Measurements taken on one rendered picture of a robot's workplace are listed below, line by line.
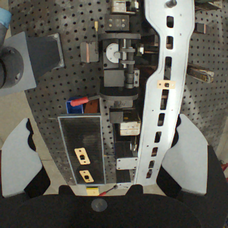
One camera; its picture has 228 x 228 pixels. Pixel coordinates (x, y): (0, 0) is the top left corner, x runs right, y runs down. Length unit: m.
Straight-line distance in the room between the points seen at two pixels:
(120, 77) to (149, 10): 0.31
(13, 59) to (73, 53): 0.46
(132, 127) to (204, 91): 0.72
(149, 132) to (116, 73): 0.39
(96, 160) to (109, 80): 0.31
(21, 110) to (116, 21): 1.82
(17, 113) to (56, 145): 1.09
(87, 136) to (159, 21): 0.50
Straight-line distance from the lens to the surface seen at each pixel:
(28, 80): 0.54
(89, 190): 0.76
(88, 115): 0.45
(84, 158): 0.56
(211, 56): 1.12
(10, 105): 2.16
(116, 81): 0.41
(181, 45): 0.63
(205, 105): 1.21
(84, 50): 0.49
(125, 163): 0.67
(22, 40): 0.54
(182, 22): 0.64
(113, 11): 0.50
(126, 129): 0.58
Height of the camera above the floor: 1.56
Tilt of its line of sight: 62 degrees down
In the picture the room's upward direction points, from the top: 174 degrees clockwise
